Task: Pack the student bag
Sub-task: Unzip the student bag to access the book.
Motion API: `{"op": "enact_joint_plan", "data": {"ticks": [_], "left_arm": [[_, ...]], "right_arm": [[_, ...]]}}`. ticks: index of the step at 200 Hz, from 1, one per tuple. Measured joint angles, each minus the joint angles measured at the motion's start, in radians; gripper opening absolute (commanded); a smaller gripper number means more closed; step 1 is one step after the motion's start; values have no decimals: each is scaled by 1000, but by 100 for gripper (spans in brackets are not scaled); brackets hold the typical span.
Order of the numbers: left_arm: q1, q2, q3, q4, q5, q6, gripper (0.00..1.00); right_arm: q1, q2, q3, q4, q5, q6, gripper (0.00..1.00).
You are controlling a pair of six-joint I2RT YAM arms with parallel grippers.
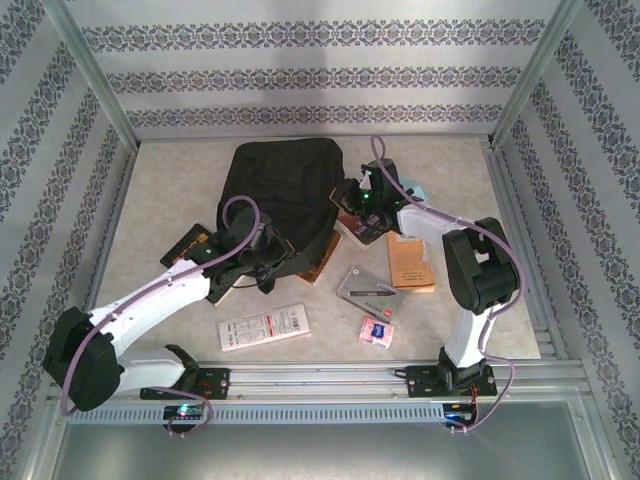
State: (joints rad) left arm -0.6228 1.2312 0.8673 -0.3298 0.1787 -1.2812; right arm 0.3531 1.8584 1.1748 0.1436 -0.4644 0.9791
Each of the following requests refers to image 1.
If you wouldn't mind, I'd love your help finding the dark Three Days To See book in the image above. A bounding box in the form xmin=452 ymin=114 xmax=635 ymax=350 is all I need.
xmin=333 ymin=209 xmax=396 ymax=249

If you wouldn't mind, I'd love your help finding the light blue case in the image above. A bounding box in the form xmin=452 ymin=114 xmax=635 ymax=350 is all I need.
xmin=397 ymin=172 xmax=426 ymax=202

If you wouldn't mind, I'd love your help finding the blue and orange illustrated book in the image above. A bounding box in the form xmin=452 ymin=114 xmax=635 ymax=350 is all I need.
xmin=294 ymin=227 xmax=344 ymax=286

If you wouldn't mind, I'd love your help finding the black backpack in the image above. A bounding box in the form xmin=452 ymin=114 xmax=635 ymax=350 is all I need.
xmin=215 ymin=137 xmax=346 ymax=296

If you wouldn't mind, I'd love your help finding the black book with antler print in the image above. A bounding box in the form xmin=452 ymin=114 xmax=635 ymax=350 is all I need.
xmin=159 ymin=223 xmax=236 ymax=306

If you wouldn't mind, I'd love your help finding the white ruler set package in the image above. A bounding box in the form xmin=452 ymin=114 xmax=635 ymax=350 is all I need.
xmin=217 ymin=303 xmax=311 ymax=354

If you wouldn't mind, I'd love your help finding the tan paperback book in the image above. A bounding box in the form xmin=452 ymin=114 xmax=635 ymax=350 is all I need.
xmin=385 ymin=232 xmax=436 ymax=294

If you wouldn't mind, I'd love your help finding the grey pen box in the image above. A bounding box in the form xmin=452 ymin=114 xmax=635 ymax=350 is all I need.
xmin=335 ymin=264 xmax=406 ymax=314

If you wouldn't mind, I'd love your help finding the pink eraser packet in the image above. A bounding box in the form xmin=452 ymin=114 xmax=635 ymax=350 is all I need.
xmin=357 ymin=315 xmax=396 ymax=347

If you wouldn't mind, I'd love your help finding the left controller board green light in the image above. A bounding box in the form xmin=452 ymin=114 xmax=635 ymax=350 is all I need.
xmin=163 ymin=404 xmax=204 ymax=421

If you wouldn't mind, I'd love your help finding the grey metal front panel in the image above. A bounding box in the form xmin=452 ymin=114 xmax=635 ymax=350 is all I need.
xmin=47 ymin=399 xmax=614 ymax=480

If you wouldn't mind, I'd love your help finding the thin black left gripper wire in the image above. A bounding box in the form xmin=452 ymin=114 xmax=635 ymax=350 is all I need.
xmin=232 ymin=269 xmax=274 ymax=296

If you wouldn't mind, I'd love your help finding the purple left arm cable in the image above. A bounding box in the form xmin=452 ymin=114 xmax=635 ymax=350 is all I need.
xmin=59 ymin=195 xmax=264 ymax=440

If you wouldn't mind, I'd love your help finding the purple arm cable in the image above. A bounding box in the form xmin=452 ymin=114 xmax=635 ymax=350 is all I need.
xmin=369 ymin=135 xmax=526 ymax=436
xmin=59 ymin=195 xmax=264 ymax=440

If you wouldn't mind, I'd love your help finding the aluminium left side rail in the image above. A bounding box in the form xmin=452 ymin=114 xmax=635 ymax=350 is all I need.
xmin=69 ymin=142 xmax=139 ymax=364

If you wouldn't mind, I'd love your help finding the aluminium mounting rail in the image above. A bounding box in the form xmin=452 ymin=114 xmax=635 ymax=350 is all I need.
xmin=47 ymin=358 xmax=586 ymax=402

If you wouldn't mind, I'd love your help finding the aluminium right side rail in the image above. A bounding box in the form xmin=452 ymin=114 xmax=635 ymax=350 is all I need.
xmin=482 ymin=139 xmax=569 ymax=360

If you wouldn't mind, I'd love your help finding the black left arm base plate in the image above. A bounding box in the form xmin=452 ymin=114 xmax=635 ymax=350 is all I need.
xmin=139 ymin=367 xmax=231 ymax=401

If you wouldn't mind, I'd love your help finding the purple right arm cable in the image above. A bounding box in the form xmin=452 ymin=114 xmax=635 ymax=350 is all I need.
xmin=369 ymin=135 xmax=526 ymax=436

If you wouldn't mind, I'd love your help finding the grey slotted cable duct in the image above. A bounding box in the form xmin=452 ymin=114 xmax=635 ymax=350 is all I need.
xmin=67 ymin=401 xmax=447 ymax=426

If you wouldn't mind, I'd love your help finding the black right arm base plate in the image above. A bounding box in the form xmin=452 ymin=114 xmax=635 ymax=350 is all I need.
xmin=407 ymin=363 xmax=498 ymax=400

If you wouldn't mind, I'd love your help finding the aluminium right frame post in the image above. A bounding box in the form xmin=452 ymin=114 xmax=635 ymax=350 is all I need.
xmin=490 ymin=0 xmax=585 ymax=149

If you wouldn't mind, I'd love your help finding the aluminium frame post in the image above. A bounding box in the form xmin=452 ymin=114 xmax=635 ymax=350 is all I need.
xmin=42 ymin=0 xmax=141 ymax=149
xmin=490 ymin=0 xmax=585 ymax=149

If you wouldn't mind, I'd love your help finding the aluminium left frame post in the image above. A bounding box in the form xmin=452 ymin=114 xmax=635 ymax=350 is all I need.
xmin=42 ymin=0 xmax=141 ymax=149

